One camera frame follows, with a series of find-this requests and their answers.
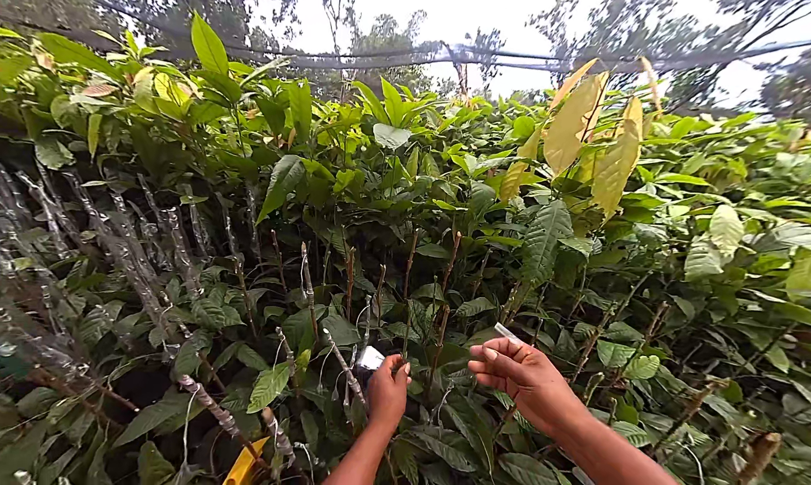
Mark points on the clear white plastic strip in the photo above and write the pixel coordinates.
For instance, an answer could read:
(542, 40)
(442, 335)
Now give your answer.
(509, 333)

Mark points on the person's left forearm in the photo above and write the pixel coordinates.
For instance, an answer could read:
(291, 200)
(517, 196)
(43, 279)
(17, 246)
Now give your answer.
(362, 455)

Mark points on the person's right hand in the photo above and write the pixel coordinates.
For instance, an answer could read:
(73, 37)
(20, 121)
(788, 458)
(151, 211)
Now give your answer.
(540, 394)

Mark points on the person's right index finger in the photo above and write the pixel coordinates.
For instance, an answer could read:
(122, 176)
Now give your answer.
(509, 345)

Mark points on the background trees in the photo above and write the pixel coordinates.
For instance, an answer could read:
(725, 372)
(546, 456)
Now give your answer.
(688, 40)

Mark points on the person's right thumb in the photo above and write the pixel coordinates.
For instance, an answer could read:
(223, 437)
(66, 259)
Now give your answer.
(504, 364)

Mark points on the plant with large yellow leaves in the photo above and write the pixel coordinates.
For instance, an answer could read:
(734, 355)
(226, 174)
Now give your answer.
(571, 131)

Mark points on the yellow plastic object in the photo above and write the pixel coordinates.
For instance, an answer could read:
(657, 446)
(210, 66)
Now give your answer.
(246, 463)

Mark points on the rows of plastic-wrapped grafted stems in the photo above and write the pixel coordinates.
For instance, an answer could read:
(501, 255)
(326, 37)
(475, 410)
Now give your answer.
(132, 266)

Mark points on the person's left thumb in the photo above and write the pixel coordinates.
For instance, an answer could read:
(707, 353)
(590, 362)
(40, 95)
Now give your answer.
(402, 377)

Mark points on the dark shade net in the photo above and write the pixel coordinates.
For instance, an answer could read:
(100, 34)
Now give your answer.
(392, 59)

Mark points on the mass of green leafy seedlings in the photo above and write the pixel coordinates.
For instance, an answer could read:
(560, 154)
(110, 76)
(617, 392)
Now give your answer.
(378, 182)

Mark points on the white and black object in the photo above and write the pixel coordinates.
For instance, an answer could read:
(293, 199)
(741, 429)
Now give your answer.
(371, 358)

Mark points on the group of bare cut stems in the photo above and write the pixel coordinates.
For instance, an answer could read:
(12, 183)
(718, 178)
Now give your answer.
(309, 283)

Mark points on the person's left index finger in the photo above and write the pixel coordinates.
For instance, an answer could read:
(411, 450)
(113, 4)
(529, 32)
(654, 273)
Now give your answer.
(389, 361)

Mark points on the person's right fingers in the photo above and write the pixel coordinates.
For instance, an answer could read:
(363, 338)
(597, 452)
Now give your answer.
(484, 369)

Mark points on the thin seedling stem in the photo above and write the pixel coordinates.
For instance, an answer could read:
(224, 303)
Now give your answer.
(409, 330)

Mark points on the person's left hand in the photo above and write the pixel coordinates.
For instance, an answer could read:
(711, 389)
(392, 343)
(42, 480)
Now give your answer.
(384, 401)

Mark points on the dark green object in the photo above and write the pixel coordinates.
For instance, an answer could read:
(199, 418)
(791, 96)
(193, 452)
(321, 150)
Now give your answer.
(0, 360)

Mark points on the person's right forearm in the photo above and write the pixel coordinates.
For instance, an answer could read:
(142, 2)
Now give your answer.
(610, 451)

